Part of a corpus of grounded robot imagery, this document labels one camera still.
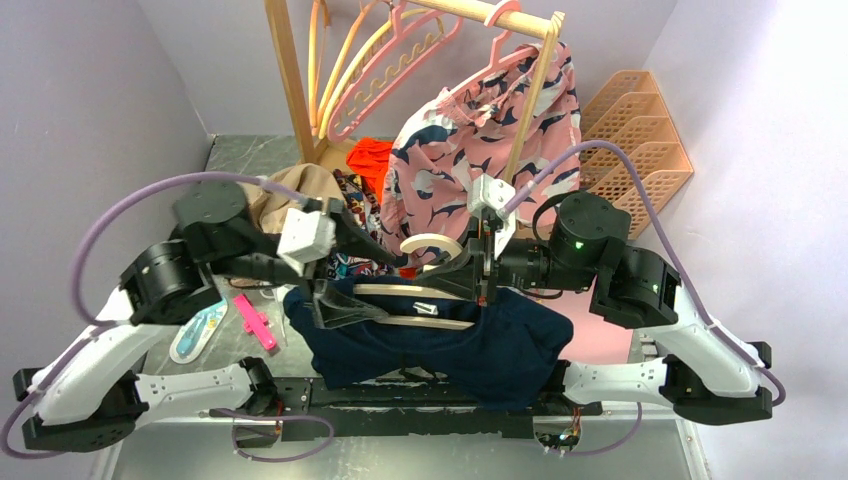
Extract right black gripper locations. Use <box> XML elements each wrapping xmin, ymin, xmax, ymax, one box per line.
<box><xmin>414</xmin><ymin>216</ymin><xmax>597</xmax><ymax>306</ymax></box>

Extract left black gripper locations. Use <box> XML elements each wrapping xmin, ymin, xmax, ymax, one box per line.
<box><xmin>211</xmin><ymin>199</ymin><xmax>397</xmax><ymax>327</ymax></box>

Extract navy blue shorts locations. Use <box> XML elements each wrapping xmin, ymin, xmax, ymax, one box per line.
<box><xmin>283</xmin><ymin>289</ymin><xmax>574</xmax><ymax>410</ymax></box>

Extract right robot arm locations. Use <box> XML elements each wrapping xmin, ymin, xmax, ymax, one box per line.
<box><xmin>415</xmin><ymin>191</ymin><xmax>775</xmax><ymax>426</ymax></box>

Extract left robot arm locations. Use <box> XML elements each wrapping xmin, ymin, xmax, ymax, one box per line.
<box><xmin>1</xmin><ymin>172</ymin><xmax>393</xmax><ymax>459</ymax></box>

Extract colourful patterned shorts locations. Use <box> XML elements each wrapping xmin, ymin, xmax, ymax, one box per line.
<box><xmin>328</xmin><ymin>169</ymin><xmax>396</xmax><ymax>280</ymax></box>

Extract beige shorts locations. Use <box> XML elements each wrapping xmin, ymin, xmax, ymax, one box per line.
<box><xmin>238</xmin><ymin>163</ymin><xmax>349</xmax><ymax>236</ymax></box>

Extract pink shark print shorts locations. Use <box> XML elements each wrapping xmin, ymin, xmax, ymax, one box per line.
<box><xmin>380</xmin><ymin>43</ymin><xmax>581</xmax><ymax>267</ymax></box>

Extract orange hanger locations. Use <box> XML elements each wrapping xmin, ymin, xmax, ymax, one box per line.
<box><xmin>308</xmin><ymin>0</ymin><xmax>386</xmax><ymax>130</ymax></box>

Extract pink plastic hanger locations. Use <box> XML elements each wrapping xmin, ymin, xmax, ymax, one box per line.
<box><xmin>326</xmin><ymin>0</ymin><xmax>465</xmax><ymax>144</ymax></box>

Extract pink hanger holding shorts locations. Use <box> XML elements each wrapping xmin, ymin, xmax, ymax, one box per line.
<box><xmin>450</xmin><ymin>0</ymin><xmax>541</xmax><ymax>94</ymax></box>

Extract pink plastic clip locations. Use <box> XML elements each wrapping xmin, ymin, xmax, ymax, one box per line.
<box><xmin>232</xmin><ymin>294</ymin><xmax>278</xmax><ymax>351</ymax></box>

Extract orange garment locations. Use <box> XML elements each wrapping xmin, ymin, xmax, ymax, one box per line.
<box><xmin>346</xmin><ymin>137</ymin><xmax>393</xmax><ymax>208</ymax></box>

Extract wooden clothes rack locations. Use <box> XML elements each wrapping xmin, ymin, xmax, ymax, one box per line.
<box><xmin>264</xmin><ymin>0</ymin><xmax>566</xmax><ymax>240</ymax></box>

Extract pink clipboard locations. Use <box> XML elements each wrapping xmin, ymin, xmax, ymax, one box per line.
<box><xmin>542</xmin><ymin>292</ymin><xmax>632</xmax><ymax>365</ymax></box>

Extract blue toothbrush package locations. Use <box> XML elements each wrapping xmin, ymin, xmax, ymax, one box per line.
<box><xmin>169</xmin><ymin>300</ymin><xmax>228</xmax><ymax>365</ymax></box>

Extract peach plastic file organizer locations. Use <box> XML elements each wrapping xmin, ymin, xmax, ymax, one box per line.
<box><xmin>569</xmin><ymin>70</ymin><xmax>695</xmax><ymax>241</ymax></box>

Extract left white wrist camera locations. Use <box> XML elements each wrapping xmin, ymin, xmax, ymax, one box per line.
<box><xmin>277</xmin><ymin>209</ymin><xmax>336</xmax><ymax>264</ymax></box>

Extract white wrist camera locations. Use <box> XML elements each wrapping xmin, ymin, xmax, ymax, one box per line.
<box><xmin>467</xmin><ymin>174</ymin><xmax>517</xmax><ymax>259</ymax></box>
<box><xmin>277</xmin><ymin>209</ymin><xmax>336</xmax><ymax>264</ymax></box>

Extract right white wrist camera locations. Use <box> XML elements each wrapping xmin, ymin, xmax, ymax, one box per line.
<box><xmin>467</xmin><ymin>174</ymin><xmax>517</xmax><ymax>259</ymax></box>

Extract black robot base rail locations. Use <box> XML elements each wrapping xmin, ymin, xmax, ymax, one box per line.
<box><xmin>208</xmin><ymin>377</ymin><xmax>604</xmax><ymax>442</ymax></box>

